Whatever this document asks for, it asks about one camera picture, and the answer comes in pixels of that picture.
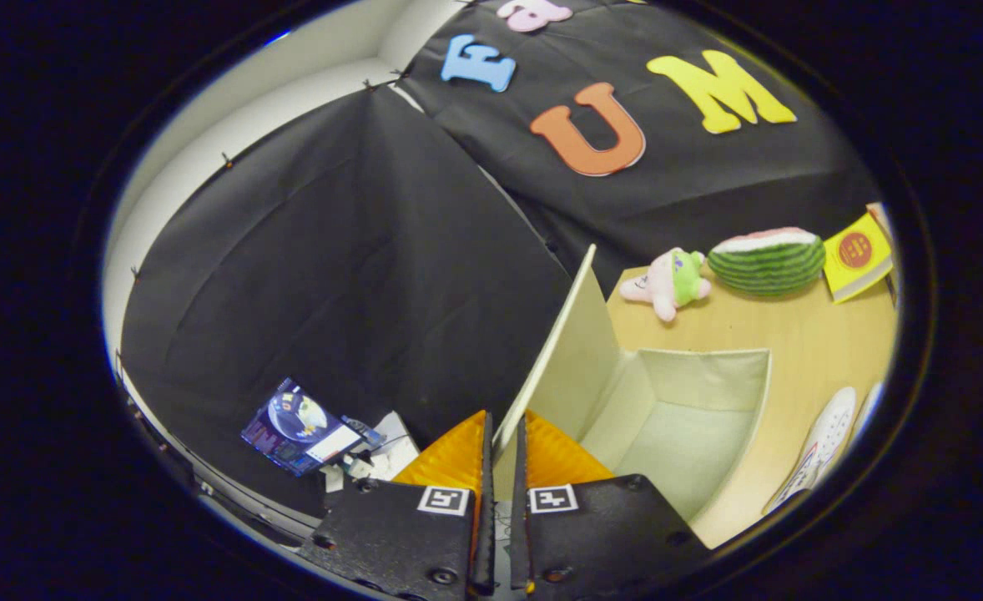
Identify pink and green plush toy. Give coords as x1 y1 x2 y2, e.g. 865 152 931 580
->
621 247 713 323

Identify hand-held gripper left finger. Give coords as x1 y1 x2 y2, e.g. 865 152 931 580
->
300 409 497 600

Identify beige book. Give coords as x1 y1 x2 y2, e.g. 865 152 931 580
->
865 200 900 251

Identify yellow book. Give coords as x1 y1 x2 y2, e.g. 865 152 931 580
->
822 212 895 303

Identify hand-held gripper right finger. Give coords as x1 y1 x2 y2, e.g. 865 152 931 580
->
508 409 709 598

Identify white striped canvas shoe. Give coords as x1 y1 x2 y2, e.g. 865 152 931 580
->
854 382 885 443
763 386 858 514

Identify tablet with lit screen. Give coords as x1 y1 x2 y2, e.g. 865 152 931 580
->
241 377 365 478

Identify beige fabric storage box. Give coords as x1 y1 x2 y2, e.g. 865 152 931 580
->
491 244 772 527

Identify white papers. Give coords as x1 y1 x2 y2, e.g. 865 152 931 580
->
320 411 420 493

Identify watermelon slice plush toy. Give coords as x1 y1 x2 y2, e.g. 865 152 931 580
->
707 227 828 297

